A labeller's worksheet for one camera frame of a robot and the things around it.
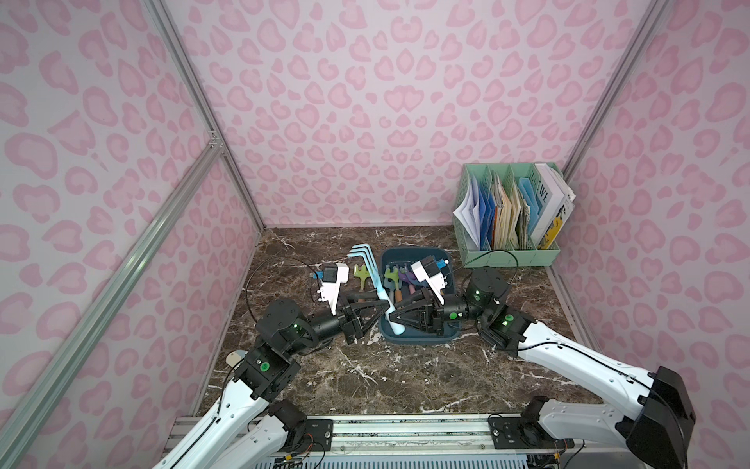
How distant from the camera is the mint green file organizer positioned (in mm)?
959

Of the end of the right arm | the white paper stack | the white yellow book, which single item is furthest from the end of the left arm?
the white yellow book

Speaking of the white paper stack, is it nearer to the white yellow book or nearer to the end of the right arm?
the white yellow book

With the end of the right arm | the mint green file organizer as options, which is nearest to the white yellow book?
the mint green file organizer

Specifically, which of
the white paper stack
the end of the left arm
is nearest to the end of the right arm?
the end of the left arm

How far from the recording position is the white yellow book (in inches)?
37.3

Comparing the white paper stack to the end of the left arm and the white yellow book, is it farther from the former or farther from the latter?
the end of the left arm

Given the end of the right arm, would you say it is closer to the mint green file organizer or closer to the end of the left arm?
the end of the left arm

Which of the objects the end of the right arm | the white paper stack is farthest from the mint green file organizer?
the end of the right arm

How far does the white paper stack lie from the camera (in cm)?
95
